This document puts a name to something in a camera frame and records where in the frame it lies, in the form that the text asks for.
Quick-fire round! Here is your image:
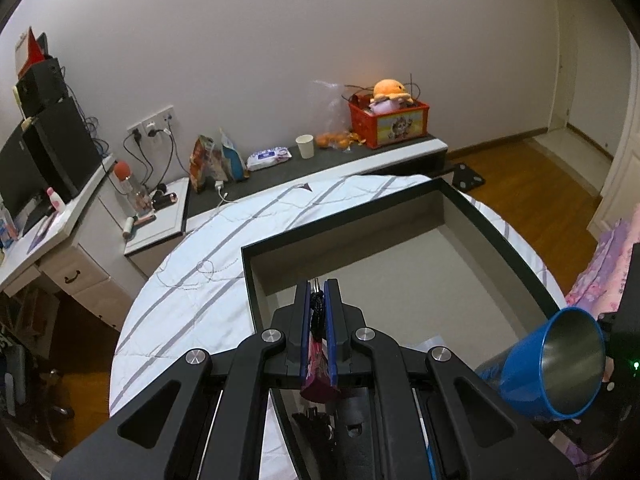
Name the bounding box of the blue metal cup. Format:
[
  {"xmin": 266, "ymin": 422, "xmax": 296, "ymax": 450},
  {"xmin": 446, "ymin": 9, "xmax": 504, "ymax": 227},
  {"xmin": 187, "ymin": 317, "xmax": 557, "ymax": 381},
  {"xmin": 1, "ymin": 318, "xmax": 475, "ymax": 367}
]
[{"xmin": 475, "ymin": 308, "xmax": 606, "ymax": 420}]

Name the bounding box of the magenta lanyard with keys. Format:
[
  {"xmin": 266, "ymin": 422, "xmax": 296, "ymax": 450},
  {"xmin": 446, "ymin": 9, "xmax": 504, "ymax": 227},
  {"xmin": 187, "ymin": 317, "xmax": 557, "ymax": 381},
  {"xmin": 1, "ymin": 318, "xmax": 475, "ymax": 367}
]
[{"xmin": 298, "ymin": 278, "xmax": 342, "ymax": 403}]

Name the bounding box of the black remote control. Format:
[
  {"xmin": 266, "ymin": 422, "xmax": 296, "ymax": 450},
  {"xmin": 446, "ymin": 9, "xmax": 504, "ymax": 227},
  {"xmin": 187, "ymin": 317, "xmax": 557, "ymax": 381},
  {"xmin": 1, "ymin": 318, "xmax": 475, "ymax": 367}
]
[{"xmin": 335, "ymin": 388, "xmax": 383, "ymax": 480}]

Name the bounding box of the pink floral quilt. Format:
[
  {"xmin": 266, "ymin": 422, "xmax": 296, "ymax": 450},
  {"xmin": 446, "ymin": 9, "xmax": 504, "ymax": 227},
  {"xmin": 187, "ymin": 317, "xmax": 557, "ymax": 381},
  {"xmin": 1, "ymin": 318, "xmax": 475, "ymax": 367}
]
[{"xmin": 565, "ymin": 212, "xmax": 639, "ymax": 479}]

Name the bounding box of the white striped bed cover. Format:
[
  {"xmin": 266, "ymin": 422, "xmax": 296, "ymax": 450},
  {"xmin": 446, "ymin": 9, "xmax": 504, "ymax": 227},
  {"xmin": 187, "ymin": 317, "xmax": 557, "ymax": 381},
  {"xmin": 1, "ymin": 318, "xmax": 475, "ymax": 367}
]
[{"xmin": 108, "ymin": 173, "xmax": 566, "ymax": 480}]

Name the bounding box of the white low side cabinet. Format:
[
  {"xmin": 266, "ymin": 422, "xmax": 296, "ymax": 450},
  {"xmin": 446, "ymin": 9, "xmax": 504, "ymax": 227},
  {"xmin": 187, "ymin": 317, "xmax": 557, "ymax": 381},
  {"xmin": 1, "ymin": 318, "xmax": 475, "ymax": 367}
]
[{"xmin": 124, "ymin": 178, "xmax": 190, "ymax": 278}]

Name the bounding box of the white desk with drawers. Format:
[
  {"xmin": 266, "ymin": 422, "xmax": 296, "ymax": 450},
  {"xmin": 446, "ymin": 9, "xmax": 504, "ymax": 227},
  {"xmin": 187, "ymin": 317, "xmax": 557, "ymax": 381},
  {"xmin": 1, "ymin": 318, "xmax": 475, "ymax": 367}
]
[{"xmin": 1, "ymin": 155, "xmax": 146, "ymax": 330}]

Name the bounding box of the orange cap clear bottle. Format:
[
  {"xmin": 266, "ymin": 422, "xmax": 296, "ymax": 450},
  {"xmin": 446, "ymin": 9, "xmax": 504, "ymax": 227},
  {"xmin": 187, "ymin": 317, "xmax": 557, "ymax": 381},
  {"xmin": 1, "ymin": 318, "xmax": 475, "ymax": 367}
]
[{"xmin": 113, "ymin": 160, "xmax": 152, "ymax": 217}]

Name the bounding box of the small pink white bottle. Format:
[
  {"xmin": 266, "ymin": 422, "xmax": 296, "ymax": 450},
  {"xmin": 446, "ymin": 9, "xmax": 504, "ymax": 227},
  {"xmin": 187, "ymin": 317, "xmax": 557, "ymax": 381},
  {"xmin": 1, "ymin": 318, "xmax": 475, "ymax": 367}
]
[{"xmin": 47, "ymin": 188, "xmax": 66, "ymax": 214}]

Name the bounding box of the colourful snack bag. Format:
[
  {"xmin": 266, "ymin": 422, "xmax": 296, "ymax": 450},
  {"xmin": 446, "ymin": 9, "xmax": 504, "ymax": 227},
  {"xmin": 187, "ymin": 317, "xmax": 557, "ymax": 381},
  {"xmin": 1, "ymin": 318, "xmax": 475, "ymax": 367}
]
[{"xmin": 189, "ymin": 136, "xmax": 228, "ymax": 193}]

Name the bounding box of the dark bedside shelf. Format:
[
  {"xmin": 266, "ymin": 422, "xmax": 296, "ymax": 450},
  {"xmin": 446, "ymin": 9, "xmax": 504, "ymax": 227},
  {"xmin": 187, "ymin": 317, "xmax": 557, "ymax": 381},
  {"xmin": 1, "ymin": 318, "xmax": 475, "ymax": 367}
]
[{"xmin": 183, "ymin": 131, "xmax": 450, "ymax": 233}]

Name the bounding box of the blue white snack bag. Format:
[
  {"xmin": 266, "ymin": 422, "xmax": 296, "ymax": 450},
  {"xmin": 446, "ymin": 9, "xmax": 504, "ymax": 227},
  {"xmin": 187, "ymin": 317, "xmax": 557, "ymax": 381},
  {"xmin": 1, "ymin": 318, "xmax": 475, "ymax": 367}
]
[{"xmin": 219, "ymin": 128, "xmax": 250, "ymax": 182}]

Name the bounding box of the wet wipes pack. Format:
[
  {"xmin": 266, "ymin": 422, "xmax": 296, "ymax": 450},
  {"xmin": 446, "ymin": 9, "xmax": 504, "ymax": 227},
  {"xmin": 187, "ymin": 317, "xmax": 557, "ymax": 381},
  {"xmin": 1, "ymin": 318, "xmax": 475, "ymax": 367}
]
[{"xmin": 246, "ymin": 146, "xmax": 292, "ymax": 172}]

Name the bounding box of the black computer monitor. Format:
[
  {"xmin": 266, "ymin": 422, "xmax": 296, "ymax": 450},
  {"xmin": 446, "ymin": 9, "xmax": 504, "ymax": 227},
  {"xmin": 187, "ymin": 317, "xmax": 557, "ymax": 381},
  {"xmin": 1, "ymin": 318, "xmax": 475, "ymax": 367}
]
[{"xmin": 1, "ymin": 126, "xmax": 50, "ymax": 230}]

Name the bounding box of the black computer tower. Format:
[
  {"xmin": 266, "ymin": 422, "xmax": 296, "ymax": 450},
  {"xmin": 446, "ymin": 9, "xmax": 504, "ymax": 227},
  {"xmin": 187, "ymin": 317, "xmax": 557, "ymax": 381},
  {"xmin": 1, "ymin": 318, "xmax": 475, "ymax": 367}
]
[{"xmin": 22, "ymin": 98, "xmax": 101, "ymax": 203}]

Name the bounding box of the red toy crate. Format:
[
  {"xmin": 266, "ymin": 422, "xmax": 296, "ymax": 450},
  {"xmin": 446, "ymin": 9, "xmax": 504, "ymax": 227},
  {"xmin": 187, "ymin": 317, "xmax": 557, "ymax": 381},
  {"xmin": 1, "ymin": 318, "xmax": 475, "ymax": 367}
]
[{"xmin": 347, "ymin": 101, "xmax": 431, "ymax": 148}]

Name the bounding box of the white paper cup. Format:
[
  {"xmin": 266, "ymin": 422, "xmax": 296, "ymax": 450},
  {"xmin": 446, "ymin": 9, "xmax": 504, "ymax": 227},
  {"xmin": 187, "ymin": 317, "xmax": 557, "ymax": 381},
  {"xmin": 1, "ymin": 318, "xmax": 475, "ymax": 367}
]
[{"xmin": 295, "ymin": 134, "xmax": 314, "ymax": 159}]

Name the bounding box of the orange plush toy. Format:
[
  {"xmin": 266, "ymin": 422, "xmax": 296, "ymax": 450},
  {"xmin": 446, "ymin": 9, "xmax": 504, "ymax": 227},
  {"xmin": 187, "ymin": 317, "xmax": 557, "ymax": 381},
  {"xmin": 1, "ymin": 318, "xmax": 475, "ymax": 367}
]
[{"xmin": 370, "ymin": 78, "xmax": 413, "ymax": 104}]

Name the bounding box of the black metal bracket plate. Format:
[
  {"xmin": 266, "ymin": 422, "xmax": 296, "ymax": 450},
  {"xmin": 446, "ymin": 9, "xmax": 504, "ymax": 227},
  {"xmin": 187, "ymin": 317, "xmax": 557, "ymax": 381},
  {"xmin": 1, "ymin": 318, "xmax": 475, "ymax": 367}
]
[{"xmin": 451, "ymin": 162, "xmax": 486, "ymax": 193}]

